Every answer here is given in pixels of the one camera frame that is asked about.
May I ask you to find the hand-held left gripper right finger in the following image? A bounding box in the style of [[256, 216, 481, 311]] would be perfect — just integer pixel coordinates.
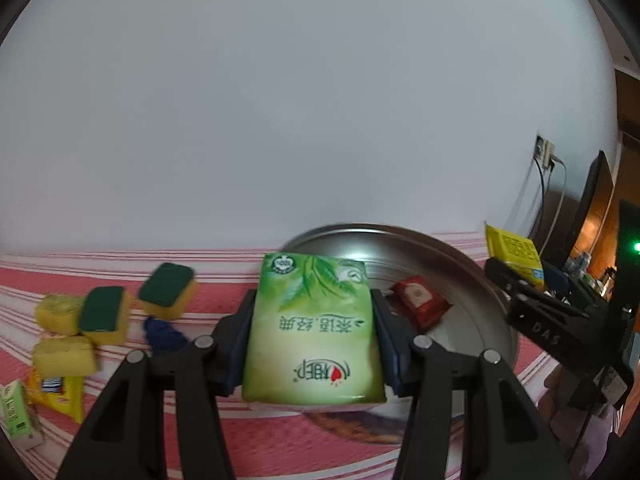
[[370, 287, 573, 480]]

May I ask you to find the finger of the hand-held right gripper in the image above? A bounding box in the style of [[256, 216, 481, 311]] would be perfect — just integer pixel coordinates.
[[542, 260, 608, 307], [483, 257, 591, 318]]

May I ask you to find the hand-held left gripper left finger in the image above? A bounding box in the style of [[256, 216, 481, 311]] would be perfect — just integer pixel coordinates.
[[55, 290, 258, 480]]

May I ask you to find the yellow printed packet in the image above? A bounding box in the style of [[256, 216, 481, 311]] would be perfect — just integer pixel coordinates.
[[484, 224, 547, 292]]

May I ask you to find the round metal bowl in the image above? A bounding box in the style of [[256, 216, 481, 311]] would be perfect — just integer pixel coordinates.
[[277, 223, 519, 446]]

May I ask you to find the large green tissue pack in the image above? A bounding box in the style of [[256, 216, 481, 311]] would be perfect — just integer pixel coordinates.
[[242, 254, 388, 406]]

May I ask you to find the blue scouring ball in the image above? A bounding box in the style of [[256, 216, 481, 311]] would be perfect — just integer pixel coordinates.
[[142, 316, 188, 356]]

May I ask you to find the yellow snack packet blue label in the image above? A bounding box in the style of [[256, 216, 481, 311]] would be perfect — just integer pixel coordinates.
[[26, 367, 86, 426]]

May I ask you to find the small green tissue pack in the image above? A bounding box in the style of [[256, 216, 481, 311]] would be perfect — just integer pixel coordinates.
[[0, 379, 46, 451]]

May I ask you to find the person's right forearm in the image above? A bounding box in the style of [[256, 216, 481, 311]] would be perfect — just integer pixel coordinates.
[[542, 362, 621, 480]]

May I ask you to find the red snack packet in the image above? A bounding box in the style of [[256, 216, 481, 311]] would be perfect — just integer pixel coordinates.
[[389, 276, 453, 331]]

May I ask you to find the black flat monitor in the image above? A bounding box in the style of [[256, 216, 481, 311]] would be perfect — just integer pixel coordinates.
[[570, 150, 616, 263]]

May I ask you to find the yellow sponge with green top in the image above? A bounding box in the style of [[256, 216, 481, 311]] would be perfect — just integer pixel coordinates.
[[34, 294, 86, 337], [137, 262, 197, 322], [80, 286, 135, 347], [32, 336, 99, 377]]

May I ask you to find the red white striped tablecloth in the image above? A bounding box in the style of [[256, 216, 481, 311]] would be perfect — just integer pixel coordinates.
[[0, 232, 551, 480]]

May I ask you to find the grey cable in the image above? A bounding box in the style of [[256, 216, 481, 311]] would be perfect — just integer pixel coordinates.
[[547, 157, 568, 243]]

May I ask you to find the black cable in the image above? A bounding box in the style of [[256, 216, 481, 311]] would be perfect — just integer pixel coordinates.
[[534, 157, 547, 233]]

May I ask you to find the white wall socket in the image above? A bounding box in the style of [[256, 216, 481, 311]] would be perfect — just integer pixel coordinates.
[[535, 132, 557, 171]]

